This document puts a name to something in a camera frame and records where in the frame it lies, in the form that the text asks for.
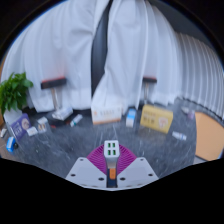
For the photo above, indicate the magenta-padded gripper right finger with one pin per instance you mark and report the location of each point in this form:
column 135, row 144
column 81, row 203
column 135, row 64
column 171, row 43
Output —
column 135, row 170

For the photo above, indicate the yellow carton with cup print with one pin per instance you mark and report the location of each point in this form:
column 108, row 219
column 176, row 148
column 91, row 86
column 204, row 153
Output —
column 156, row 119

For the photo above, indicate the purple box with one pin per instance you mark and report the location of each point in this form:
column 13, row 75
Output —
column 20, row 126

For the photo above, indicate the white charger block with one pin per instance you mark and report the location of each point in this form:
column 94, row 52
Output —
column 111, row 148

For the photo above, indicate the white curtain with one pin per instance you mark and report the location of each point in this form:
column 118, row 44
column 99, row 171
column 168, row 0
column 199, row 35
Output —
column 56, row 43
column 150, row 43

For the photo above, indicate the small white flat pack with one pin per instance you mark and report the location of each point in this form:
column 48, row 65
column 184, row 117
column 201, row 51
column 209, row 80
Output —
column 32, row 131

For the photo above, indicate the blue power strip orange sockets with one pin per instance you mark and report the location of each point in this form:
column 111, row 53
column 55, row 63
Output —
column 112, row 175

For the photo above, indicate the bar stool red-black seat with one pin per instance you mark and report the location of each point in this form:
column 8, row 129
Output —
column 53, row 82
column 149, row 80

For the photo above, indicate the green potted plant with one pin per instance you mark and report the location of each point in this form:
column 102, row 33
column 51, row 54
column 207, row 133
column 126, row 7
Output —
column 13, row 91

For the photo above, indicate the small blue and white box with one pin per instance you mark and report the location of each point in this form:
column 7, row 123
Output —
column 131, row 117

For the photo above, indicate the white tube with green cap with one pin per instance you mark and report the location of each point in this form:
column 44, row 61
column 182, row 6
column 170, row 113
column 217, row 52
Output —
column 76, row 120

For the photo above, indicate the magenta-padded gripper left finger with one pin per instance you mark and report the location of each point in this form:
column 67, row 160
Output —
column 88, row 170

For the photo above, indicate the small clear box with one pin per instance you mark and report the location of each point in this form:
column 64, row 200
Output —
column 42, row 125

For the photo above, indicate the flat blue and white box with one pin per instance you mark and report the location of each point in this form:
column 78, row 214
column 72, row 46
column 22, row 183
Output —
column 62, row 113

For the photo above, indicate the small purple cup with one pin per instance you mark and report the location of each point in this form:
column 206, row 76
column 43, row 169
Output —
column 191, row 115

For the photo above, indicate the white ointment tube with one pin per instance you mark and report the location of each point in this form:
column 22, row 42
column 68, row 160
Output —
column 179, row 135

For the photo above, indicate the white and orange carton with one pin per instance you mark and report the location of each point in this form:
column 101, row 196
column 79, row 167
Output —
column 106, row 115

